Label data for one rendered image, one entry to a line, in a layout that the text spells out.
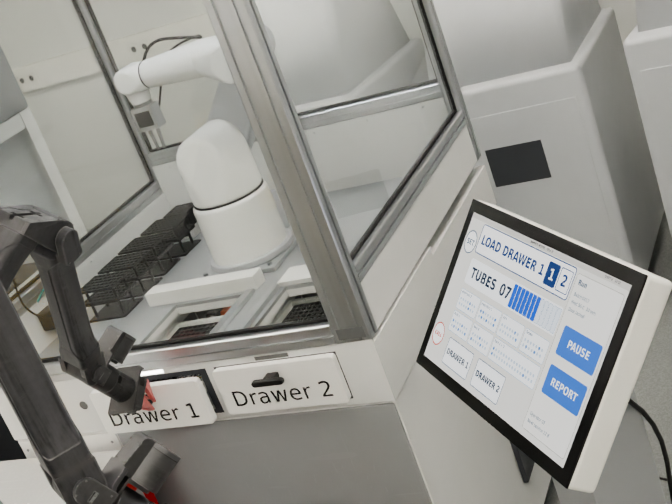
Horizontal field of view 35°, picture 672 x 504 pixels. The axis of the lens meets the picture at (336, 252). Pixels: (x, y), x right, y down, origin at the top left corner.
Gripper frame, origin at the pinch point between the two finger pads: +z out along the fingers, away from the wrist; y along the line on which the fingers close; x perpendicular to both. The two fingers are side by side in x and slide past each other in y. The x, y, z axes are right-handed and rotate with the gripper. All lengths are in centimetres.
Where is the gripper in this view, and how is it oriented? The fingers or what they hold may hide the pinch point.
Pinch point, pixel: (150, 404)
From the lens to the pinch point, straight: 236.4
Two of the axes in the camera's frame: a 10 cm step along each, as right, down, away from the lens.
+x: -8.8, 1.6, 4.5
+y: 0.8, -8.8, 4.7
